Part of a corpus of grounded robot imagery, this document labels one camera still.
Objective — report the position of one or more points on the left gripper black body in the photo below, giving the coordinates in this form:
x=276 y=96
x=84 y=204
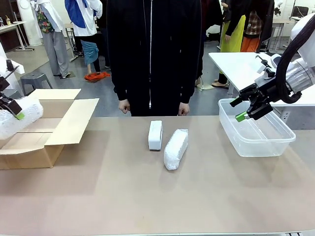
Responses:
x=3 y=84

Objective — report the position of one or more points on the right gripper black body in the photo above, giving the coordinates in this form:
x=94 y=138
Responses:
x=267 y=92

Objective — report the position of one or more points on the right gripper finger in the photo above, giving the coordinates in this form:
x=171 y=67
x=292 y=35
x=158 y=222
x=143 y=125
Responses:
x=261 y=110
x=240 y=100

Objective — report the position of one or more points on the bubble-wrapped white clock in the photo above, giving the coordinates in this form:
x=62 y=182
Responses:
x=29 y=115
x=176 y=150

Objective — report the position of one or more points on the unwrapped white clock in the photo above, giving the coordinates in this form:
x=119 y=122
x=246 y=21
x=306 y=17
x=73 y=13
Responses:
x=154 y=136

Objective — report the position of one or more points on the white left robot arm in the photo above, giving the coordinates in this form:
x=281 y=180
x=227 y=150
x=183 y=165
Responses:
x=1 y=50

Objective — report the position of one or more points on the person's right forearm black sleeve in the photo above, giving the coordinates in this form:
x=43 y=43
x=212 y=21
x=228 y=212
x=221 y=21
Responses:
x=120 y=81

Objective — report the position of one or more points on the person's left forearm black sleeve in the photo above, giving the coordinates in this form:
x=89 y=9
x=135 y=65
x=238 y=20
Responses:
x=190 y=81

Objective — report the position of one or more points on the person's left hand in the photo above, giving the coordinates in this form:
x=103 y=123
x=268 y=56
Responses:
x=184 y=109

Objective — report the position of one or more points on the person's right hand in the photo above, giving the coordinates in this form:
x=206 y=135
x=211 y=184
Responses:
x=124 y=108

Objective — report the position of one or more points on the clear plastic container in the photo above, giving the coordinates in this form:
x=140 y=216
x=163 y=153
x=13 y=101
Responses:
x=261 y=145

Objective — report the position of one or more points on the grey metal stool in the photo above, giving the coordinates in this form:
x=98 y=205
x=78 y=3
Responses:
x=37 y=78

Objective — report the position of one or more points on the white table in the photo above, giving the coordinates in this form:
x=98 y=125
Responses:
x=236 y=66

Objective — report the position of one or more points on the open cardboard box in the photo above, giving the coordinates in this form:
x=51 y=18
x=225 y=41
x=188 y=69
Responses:
x=61 y=123

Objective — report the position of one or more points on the person in orange trousers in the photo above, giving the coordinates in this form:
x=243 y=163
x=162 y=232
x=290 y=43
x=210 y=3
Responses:
x=251 y=41

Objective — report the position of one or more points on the white-topped desk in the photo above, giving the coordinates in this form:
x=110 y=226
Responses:
x=14 y=27

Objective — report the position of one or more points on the small bottle yellow liquid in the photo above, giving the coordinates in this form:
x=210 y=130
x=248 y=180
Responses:
x=8 y=21

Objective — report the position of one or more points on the white standing panel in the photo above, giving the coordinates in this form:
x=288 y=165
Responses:
x=30 y=27

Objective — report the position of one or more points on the figure floral shirt grey trousers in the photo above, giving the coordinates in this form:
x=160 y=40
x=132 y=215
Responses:
x=57 y=49

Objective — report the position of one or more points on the person in yellow apron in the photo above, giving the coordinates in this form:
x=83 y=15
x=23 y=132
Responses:
x=233 y=32

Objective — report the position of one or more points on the grey desk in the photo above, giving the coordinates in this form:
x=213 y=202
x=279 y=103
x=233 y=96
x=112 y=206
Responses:
x=280 y=23

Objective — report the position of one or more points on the orange cloth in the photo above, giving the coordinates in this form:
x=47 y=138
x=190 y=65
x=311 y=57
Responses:
x=97 y=76

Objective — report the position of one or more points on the person in black zip jacket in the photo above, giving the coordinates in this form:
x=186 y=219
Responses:
x=152 y=56

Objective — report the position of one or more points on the person in white blue jacket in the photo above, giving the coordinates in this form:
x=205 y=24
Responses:
x=83 y=22

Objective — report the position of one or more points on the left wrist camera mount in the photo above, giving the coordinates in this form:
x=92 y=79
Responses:
x=17 y=67

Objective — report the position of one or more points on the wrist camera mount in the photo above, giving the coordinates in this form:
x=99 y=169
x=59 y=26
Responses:
x=17 y=67
x=273 y=62

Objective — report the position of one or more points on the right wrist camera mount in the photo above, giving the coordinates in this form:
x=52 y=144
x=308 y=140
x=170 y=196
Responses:
x=273 y=62

